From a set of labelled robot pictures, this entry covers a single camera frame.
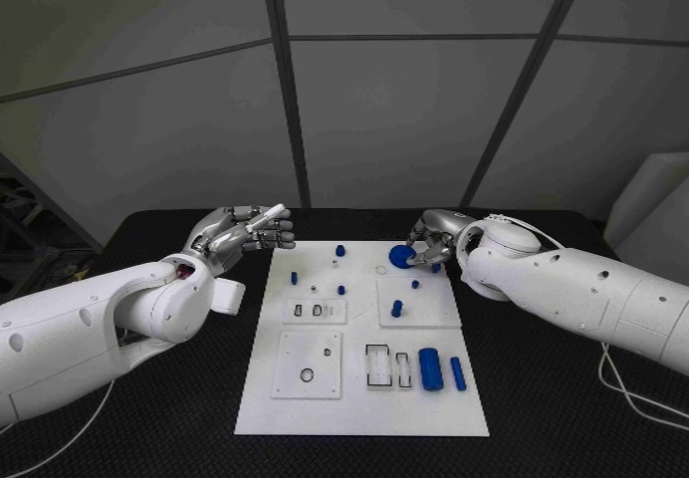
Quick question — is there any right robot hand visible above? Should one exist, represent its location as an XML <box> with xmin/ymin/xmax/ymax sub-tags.
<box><xmin>403</xmin><ymin>208</ymin><xmax>478</xmax><ymax>268</ymax></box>

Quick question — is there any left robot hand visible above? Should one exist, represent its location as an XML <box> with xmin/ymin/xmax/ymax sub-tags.
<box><xmin>180</xmin><ymin>203</ymin><xmax>297</xmax><ymax>278</ymax></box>

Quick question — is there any white task board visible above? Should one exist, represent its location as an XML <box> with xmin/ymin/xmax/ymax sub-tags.
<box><xmin>233</xmin><ymin>240</ymin><xmax>491</xmax><ymax>437</ymax></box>

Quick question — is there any thick blue cylinder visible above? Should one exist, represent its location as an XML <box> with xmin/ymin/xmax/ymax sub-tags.
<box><xmin>418</xmin><ymin>347</ymin><xmax>445</xmax><ymax>392</ymax></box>

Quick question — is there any blue gear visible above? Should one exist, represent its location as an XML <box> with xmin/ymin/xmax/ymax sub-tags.
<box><xmin>387</xmin><ymin>244</ymin><xmax>418</xmax><ymax>269</ymax></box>

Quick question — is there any white cable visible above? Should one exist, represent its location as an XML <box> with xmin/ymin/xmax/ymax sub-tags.
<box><xmin>0</xmin><ymin>378</ymin><xmax>116</xmax><ymax>478</ymax></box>
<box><xmin>596</xmin><ymin>342</ymin><xmax>689</xmax><ymax>427</ymax></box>

